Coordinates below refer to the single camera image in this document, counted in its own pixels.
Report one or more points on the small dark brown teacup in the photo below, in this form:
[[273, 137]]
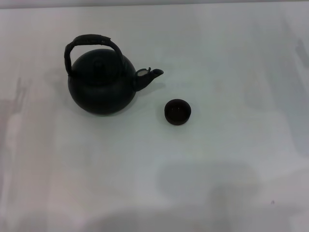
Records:
[[178, 113]]

